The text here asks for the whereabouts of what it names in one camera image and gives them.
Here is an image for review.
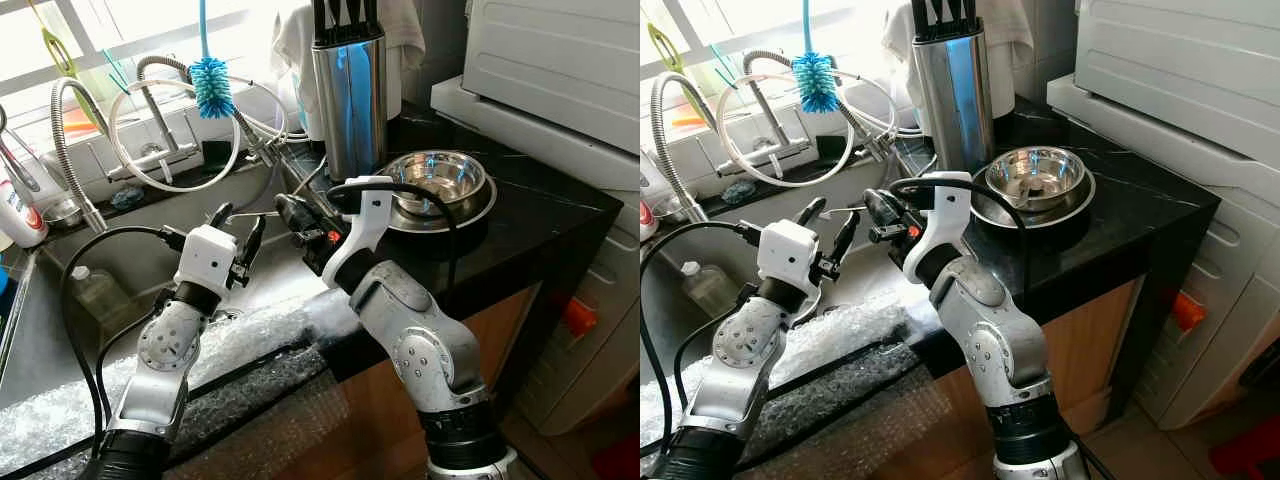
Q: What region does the green hanging kitchen tool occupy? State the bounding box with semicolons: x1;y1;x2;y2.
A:
647;20;686;76
38;25;79;81

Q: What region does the white towel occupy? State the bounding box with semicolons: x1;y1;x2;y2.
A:
270;0;426;141
880;0;1036;121

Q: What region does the metal ring strainer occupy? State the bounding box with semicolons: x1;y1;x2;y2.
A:
0;103;46;196

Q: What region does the orange plastic clip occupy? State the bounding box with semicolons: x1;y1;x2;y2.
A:
563;295;598;338
1172;290;1208;333

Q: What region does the chrome faucet with spring hose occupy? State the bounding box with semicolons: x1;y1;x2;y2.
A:
108;55;291;186
715;48;896;176

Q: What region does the white washing machine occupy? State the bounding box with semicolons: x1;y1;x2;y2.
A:
430;0;641;436
1045;0;1280;431

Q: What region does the steel kitchen sink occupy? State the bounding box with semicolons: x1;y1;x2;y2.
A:
640;165;931;401
0;170;341;411

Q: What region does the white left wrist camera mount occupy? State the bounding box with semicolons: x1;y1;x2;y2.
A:
175;225;239;301
757;220;823;299

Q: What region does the red plastic stool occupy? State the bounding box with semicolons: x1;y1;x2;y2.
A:
1210;440;1280;480

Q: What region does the steel knife block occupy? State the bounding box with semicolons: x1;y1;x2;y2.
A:
312;0;389;183
912;0;993;173

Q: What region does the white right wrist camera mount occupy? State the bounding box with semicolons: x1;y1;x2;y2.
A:
915;172;976;291
322;178;394;291

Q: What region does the wooden cabinet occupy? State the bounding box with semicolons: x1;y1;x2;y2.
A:
940;280;1141;480
340;285;546;480

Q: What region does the wide shallow steel dish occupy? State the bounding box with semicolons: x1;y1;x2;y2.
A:
970;165;1098;229
375;170;498;234

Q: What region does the blue bottle brush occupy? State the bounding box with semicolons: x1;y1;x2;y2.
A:
190;0;237;119
792;0;839;113

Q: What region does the clear bubble wrap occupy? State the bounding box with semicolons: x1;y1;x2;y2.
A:
0;300;351;480
640;295;951;480

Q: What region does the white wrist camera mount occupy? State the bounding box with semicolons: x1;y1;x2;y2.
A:
322;178;394;291
175;225;239;301
757;220;823;299
915;172;976;291

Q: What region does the flexible metal spray hose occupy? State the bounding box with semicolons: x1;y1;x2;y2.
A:
650;72;711;226
50;77;109;233

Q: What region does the clear plastic bottle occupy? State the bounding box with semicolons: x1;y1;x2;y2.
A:
680;260;741;319
70;265;131;323

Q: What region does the black strap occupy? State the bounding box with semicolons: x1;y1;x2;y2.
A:
640;335;936;471
0;340;331;479

